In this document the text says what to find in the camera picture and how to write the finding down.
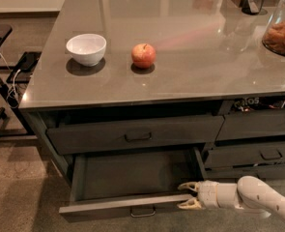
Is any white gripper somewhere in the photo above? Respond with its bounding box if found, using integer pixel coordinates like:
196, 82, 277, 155
178, 181, 238, 210

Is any dark drawer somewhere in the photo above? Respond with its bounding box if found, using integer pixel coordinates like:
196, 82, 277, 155
204, 142, 285, 168
206, 164, 285, 180
46, 115, 224, 155
59, 148, 204, 222
216, 109, 285, 141

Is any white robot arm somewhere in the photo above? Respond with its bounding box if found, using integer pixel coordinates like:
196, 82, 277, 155
178, 176, 285, 222

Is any red apple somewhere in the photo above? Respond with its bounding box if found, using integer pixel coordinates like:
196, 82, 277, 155
131, 43, 156, 69

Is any glass jar with snacks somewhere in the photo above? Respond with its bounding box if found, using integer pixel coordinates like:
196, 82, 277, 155
262, 0, 285, 56

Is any white ceramic bowl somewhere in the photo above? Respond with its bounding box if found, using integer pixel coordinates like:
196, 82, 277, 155
66, 34, 106, 67

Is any black side shelf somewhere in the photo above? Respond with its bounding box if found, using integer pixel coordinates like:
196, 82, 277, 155
0, 24, 41, 137

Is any white cable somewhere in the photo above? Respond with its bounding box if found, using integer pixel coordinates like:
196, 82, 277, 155
0, 45, 22, 109

